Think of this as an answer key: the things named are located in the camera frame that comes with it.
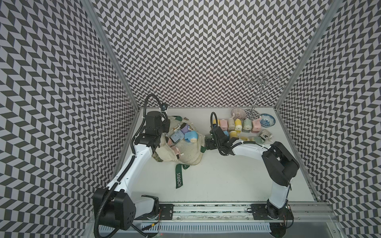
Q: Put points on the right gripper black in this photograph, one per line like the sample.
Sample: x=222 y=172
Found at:
x=209 y=143

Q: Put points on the pale blue block sharpener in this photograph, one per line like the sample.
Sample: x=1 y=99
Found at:
x=177 y=136

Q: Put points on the pink ribbed bowl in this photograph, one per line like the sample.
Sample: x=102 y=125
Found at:
x=238 y=113

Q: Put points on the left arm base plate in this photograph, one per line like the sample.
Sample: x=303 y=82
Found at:
x=160 y=211

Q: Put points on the white cartoon pencil sharpener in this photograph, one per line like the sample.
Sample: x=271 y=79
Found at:
x=231 y=124

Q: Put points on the yellow round pencil sharpener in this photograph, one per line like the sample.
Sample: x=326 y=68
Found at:
x=238 y=125

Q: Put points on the purple small pencil sharpener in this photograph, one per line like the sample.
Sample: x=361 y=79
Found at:
x=185 y=128

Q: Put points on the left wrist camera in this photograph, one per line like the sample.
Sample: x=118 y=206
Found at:
x=164 y=107

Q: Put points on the white grey pencil sharpener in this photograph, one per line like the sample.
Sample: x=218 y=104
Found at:
x=266 y=136

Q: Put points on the blue white patterned bowl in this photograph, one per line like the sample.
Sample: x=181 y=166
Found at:
x=267 y=120

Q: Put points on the mint green pencil sharpener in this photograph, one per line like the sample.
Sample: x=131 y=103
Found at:
x=247 y=125

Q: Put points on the small pink sharpener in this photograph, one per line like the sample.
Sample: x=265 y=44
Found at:
x=173 y=147

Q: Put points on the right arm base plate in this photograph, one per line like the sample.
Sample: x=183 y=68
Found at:
x=261 y=211

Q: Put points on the pink block pencil sharpener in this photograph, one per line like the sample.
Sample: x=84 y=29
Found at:
x=256 y=126

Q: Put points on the cream canvas tote bag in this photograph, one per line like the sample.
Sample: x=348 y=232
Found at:
x=190 y=153

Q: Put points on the green block pencil sharpener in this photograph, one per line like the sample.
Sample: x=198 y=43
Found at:
x=257 y=140

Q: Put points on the silver jewelry tree stand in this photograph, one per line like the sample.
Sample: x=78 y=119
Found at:
x=263 y=80

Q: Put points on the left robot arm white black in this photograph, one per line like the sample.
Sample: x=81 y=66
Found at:
x=113 y=205

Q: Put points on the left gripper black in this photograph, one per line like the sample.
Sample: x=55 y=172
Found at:
x=166 y=123

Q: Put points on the small yellow black sharpener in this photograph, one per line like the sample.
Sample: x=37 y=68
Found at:
x=243 y=138

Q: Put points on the pink rounded pencil sharpener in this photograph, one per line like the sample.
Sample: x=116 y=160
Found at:
x=223 y=124

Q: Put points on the aluminium mounting rail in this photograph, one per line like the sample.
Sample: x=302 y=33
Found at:
x=241 y=212

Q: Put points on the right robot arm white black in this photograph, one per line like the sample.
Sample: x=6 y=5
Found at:
x=281 y=166

